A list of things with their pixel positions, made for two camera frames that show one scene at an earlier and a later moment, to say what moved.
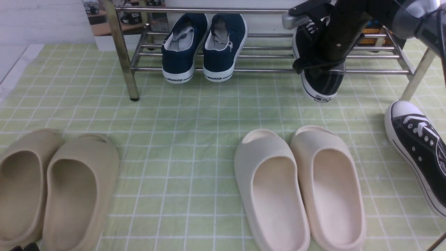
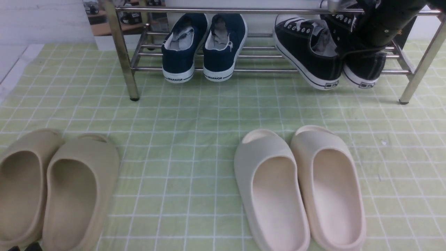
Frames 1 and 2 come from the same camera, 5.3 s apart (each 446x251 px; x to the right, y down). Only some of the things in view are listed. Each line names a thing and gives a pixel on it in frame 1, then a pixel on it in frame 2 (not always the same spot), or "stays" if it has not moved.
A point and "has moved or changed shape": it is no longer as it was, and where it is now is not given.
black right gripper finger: x=31 y=246 stays
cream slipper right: x=332 y=183 stays
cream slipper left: x=266 y=176 stays
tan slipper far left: x=22 y=169 stays
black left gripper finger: x=17 y=248 stays
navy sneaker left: x=179 y=46 stays
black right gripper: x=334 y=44 to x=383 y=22
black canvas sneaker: x=322 y=81 has moved or changed shape
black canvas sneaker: x=422 y=146 to x=363 y=61
